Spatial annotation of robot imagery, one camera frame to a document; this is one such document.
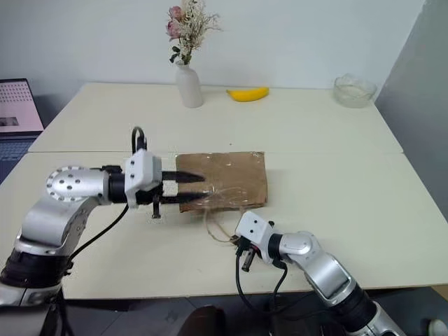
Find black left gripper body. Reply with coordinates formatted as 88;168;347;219
136;169;167;220

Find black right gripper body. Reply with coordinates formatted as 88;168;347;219
232;237;262;273

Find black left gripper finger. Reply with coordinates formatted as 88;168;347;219
162;170;206;184
160;190;211;205

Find brown paper bag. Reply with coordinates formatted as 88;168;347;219
174;150;269;244

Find dark rounded shape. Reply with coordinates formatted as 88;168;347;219
183;304;229;336

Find white ceramic vase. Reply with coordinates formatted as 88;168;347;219
175;64;204;109

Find yellow banana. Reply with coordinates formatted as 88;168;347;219
225;86;271;103

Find dried flower bouquet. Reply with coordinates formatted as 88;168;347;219
165;0;224;67

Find open laptop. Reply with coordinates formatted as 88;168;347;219
0;78;46;187

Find clear glass bowl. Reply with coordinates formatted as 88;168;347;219
332;73;378;109

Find small white round object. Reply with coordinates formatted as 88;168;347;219
428;318;448;336

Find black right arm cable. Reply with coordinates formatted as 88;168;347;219
234;253;316;336

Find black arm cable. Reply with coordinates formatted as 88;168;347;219
52;126;148;336
234;253;316;336

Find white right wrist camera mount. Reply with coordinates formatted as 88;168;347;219
234;210;276;264

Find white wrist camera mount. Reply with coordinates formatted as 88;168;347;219
234;210;276;264
123;149;164;209

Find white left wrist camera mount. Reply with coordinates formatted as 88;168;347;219
123;149;164;209

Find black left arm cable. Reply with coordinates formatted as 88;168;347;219
52;126;148;336

